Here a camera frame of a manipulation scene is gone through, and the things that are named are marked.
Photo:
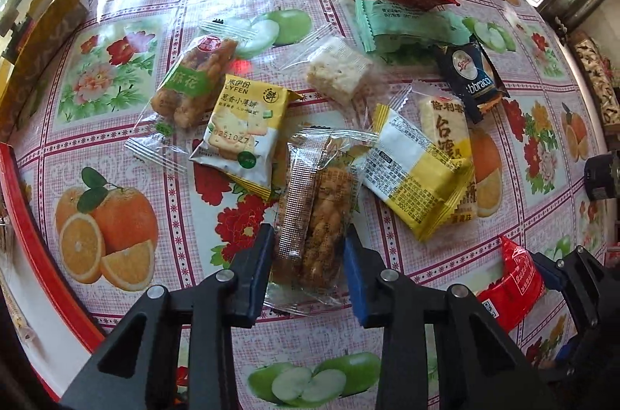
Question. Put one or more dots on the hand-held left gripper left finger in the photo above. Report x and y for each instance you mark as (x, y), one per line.
(256, 274)

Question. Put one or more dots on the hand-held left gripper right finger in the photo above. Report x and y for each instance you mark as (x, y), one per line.
(356, 279)

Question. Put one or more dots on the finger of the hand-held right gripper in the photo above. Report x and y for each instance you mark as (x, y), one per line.
(550, 274)
(571, 354)

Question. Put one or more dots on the red white snack packet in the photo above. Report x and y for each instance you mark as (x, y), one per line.
(516, 289)

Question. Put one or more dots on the clear twisted biscuit packet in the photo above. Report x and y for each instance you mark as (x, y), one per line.
(317, 216)

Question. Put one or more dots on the yellow white text-back packet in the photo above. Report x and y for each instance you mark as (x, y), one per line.
(416, 177)

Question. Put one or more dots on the yellow rice cracker packet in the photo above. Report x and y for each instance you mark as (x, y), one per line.
(448, 119)

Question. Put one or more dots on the dark blue snack packet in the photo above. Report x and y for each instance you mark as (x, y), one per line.
(470, 75)

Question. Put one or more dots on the fried dough twist packet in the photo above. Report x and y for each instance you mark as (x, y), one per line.
(193, 85)

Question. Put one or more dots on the red rimmed tray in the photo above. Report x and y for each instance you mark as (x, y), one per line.
(29, 240)

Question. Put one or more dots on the light green snack packet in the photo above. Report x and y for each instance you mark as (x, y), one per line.
(407, 27)

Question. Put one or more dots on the floral patterned chair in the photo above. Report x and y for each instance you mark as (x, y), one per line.
(598, 75)

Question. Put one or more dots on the yellow white cracker packet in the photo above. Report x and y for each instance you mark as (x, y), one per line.
(237, 124)

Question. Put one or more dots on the clear rice crispy packet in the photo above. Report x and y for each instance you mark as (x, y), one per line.
(339, 68)

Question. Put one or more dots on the fruit print plastic tablecloth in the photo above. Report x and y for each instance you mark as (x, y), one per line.
(310, 3)

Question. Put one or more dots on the golden yellow box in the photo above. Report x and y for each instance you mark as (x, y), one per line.
(43, 46)

